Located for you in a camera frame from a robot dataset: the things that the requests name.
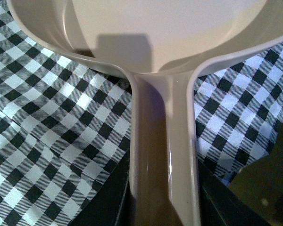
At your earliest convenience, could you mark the black white checkered bedsheet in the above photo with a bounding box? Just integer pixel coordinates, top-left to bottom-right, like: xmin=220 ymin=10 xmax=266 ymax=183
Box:
xmin=0 ymin=0 xmax=283 ymax=226

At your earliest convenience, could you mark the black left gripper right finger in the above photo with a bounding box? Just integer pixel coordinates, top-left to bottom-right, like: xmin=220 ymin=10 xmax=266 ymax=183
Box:
xmin=198 ymin=162 xmax=270 ymax=226

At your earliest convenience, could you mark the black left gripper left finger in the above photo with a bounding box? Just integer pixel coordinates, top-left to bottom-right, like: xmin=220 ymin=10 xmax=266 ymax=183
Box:
xmin=72 ymin=155 xmax=130 ymax=226

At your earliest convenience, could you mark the beige plastic dustpan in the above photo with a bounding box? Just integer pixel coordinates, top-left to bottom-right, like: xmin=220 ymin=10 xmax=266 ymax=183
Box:
xmin=8 ymin=0 xmax=283 ymax=226

